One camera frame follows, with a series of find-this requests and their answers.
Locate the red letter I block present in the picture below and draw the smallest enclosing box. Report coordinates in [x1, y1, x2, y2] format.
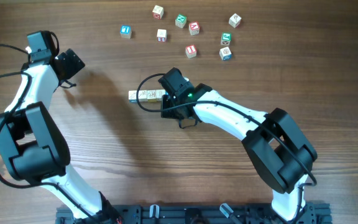
[185, 45, 197, 58]

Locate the yellow letter wooden block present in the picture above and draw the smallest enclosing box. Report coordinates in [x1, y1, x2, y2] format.
[147, 90, 157, 102]

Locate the green side plain block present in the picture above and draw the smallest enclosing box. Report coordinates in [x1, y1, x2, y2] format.
[156, 89, 167, 101]

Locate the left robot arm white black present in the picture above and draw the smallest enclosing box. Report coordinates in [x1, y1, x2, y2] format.
[0, 49, 123, 223]

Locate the blue picture wooden block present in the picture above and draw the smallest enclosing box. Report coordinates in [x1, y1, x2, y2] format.
[219, 47, 232, 60]

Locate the red side paired block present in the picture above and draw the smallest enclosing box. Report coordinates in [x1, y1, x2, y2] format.
[157, 29, 167, 42]

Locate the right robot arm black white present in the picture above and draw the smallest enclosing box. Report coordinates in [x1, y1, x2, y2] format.
[162, 82, 318, 223]

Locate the red trimmed far block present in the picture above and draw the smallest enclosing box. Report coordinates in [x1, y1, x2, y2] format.
[152, 5, 164, 19]

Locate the green letter Z block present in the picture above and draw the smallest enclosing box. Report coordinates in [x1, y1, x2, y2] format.
[175, 14, 187, 29]

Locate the blue letter T block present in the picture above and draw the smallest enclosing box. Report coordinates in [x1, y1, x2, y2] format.
[120, 25, 132, 39]

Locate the red picture wooden block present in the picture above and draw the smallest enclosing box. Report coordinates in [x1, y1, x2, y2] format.
[229, 13, 242, 28]

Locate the plain cream wooden block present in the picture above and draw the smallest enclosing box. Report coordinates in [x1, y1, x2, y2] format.
[138, 90, 148, 102]

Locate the blue side paired block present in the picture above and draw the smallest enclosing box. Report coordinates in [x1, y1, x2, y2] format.
[128, 90, 137, 103]

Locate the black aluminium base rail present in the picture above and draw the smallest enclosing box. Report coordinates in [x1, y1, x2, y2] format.
[55, 202, 333, 224]

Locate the green letter J block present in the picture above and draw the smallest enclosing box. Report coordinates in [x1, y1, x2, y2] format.
[221, 32, 232, 45]

